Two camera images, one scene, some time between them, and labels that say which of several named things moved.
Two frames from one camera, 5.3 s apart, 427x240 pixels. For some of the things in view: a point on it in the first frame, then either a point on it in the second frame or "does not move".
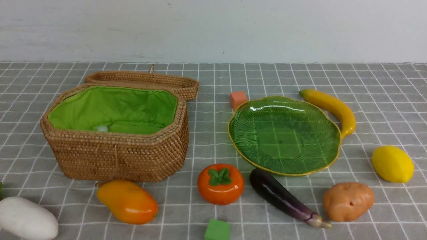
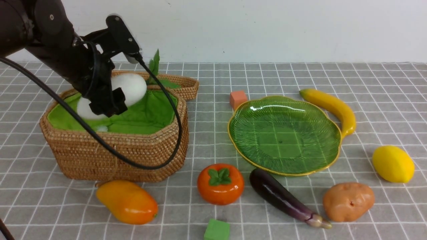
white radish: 21,219 -> 133,88
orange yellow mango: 127,201 does not move
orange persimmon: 220,184 does not move
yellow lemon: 393,164 does not move
